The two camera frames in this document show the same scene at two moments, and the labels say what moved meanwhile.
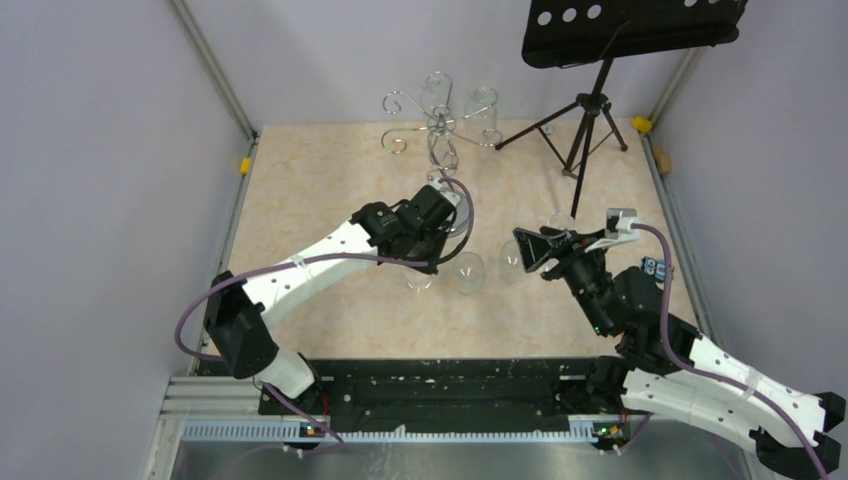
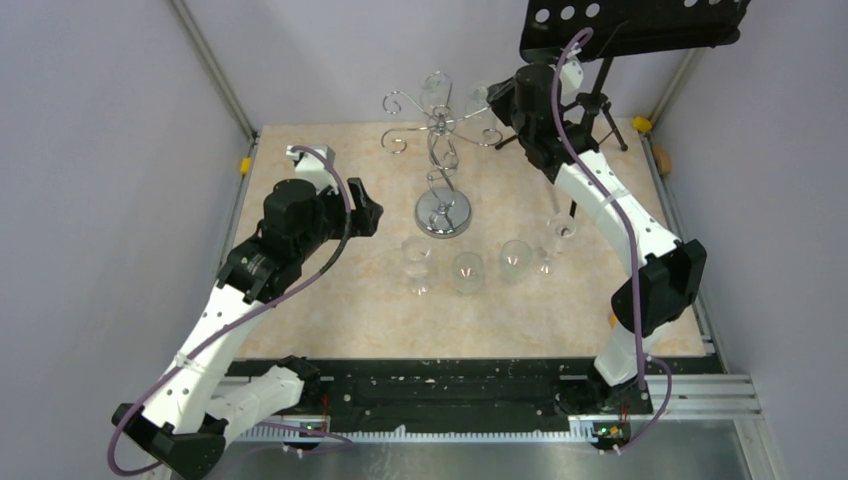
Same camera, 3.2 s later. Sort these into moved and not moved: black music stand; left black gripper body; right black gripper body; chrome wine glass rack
Moved: right black gripper body; left black gripper body
Not moved: chrome wine glass rack; black music stand
